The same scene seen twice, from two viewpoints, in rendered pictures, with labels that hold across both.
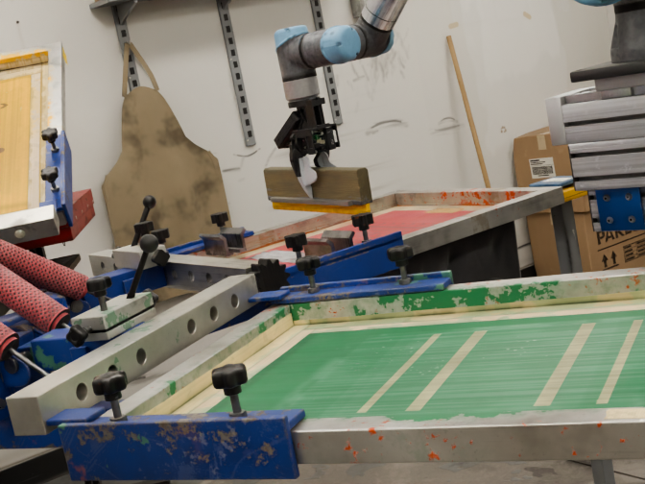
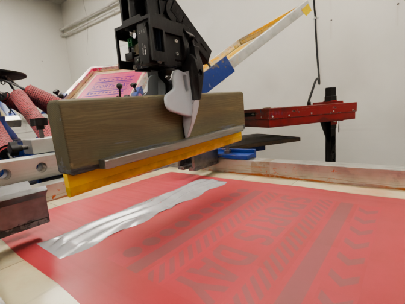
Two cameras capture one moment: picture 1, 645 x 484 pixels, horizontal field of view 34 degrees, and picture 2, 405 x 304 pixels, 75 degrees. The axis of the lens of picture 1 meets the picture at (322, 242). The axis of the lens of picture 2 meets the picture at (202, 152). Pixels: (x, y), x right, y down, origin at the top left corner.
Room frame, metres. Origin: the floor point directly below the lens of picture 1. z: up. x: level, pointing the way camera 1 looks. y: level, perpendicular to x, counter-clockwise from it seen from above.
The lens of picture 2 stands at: (2.21, -0.40, 1.11)
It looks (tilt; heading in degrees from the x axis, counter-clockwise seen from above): 9 degrees down; 73
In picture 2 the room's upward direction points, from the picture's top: 4 degrees counter-clockwise
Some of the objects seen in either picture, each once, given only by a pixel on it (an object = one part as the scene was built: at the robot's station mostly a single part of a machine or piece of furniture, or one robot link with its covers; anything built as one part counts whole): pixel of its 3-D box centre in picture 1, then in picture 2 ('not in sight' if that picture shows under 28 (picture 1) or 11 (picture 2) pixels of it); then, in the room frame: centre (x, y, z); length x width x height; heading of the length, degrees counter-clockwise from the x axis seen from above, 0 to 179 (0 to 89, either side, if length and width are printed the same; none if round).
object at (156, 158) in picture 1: (160, 169); not in sight; (4.26, 0.59, 1.06); 0.53 x 0.07 x 1.05; 124
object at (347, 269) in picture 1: (337, 267); not in sight; (1.97, -0.02, 0.98); 0.30 x 0.05 x 0.07; 124
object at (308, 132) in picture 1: (311, 127); (156, 27); (2.28, -0.02, 1.23); 0.09 x 0.08 x 0.12; 34
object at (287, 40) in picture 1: (296, 53); not in sight; (2.28, -0.02, 1.39); 0.09 x 0.08 x 0.11; 47
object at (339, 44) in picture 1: (335, 45); not in sight; (2.23, -0.11, 1.39); 0.11 x 0.11 x 0.08; 47
